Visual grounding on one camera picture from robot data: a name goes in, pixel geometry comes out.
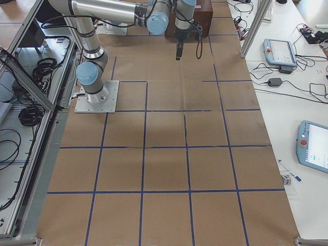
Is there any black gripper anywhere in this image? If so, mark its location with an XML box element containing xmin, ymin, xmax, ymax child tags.
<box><xmin>174</xmin><ymin>28</ymin><xmax>191</xmax><ymax>60</ymax></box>

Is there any dark wooden drawer box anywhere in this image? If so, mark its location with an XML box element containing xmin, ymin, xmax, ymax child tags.
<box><xmin>165</xmin><ymin>0</ymin><xmax>213</xmax><ymax>37</ymax></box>

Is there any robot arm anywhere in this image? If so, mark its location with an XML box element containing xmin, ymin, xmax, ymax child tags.
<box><xmin>49</xmin><ymin>1</ymin><xmax>151</xmax><ymax>104</ymax></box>
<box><xmin>146</xmin><ymin>1</ymin><xmax>197</xmax><ymax>60</ymax></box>

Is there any teach pendant far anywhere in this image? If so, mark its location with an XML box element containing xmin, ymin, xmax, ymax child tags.
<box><xmin>263</xmin><ymin>38</ymin><xmax>297</xmax><ymax>67</ymax></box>

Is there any teach pendant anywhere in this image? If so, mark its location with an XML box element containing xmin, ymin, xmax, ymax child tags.
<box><xmin>296</xmin><ymin>120</ymin><xmax>328</xmax><ymax>173</ymax></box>
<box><xmin>263</xmin><ymin>38</ymin><xmax>297</xmax><ymax>67</ymax></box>

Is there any black power adapter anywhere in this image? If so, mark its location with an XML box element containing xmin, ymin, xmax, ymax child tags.
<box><xmin>268</xmin><ymin>78</ymin><xmax>283</xmax><ymax>87</ymax></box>

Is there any brown paper table cover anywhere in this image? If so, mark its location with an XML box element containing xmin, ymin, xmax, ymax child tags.
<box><xmin>36</xmin><ymin>1</ymin><xmax>298</xmax><ymax>245</ymax></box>

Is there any teach pendant near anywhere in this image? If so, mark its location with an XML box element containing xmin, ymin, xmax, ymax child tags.
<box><xmin>296</xmin><ymin>120</ymin><xmax>328</xmax><ymax>173</ymax></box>

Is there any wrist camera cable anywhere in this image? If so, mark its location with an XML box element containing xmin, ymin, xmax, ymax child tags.
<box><xmin>191</xmin><ymin>17</ymin><xmax>204</xmax><ymax>60</ymax></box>

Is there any aluminium frame post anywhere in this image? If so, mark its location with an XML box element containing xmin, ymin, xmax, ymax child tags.
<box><xmin>239</xmin><ymin>0</ymin><xmax>272</xmax><ymax>58</ymax></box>

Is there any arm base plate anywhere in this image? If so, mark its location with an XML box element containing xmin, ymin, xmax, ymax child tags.
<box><xmin>74</xmin><ymin>80</ymin><xmax>119</xmax><ymax>113</ymax></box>

